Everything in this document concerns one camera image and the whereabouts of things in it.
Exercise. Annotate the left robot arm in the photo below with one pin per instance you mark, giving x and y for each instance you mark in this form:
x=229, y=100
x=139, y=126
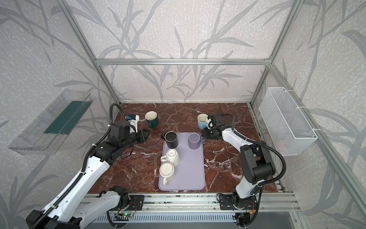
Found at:
x=64, y=212

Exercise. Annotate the black enamel mug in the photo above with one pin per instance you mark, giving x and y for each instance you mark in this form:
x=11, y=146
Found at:
x=171, y=139

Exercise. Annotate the lavender mug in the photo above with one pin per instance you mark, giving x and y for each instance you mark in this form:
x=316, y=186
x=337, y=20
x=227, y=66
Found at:
x=195, y=140

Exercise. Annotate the lavender plastic tray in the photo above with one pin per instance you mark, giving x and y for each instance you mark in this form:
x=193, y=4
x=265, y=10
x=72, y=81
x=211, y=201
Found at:
x=190, y=173

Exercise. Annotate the white faceted mug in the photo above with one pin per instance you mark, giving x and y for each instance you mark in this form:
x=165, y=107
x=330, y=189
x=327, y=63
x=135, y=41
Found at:
x=172, y=156

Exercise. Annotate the aluminium cage frame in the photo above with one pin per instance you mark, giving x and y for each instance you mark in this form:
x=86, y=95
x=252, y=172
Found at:
x=353, y=186

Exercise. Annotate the white wire mesh basket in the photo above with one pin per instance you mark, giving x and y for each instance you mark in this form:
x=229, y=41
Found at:
x=290, y=131

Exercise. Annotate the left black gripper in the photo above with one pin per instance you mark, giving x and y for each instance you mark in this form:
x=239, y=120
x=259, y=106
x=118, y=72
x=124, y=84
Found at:
x=141, y=133

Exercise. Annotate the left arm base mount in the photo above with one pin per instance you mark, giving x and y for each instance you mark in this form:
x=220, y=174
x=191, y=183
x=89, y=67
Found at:
x=132, y=202

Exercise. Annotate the cream round mug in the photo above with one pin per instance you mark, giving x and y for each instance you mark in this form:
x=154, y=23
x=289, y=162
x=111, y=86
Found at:
x=167, y=172

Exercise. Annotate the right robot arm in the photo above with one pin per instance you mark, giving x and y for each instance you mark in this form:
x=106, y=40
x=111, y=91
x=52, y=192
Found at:
x=261, y=164

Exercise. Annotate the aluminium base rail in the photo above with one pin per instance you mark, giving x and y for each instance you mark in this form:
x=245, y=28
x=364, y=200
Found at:
x=207, y=202

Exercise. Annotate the clear acrylic wall shelf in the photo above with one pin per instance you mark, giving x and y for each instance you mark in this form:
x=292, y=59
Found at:
x=45, y=135

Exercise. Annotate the light blue mug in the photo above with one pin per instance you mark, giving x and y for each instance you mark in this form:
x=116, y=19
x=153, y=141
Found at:
x=202, y=121

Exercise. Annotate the dark green mug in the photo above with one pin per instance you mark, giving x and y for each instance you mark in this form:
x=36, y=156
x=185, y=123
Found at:
x=152, y=119

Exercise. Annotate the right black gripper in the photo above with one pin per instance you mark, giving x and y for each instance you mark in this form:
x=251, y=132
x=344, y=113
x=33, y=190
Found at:
x=205, y=133

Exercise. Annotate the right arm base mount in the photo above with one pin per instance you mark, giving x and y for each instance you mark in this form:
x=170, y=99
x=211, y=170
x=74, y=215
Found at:
x=233, y=202

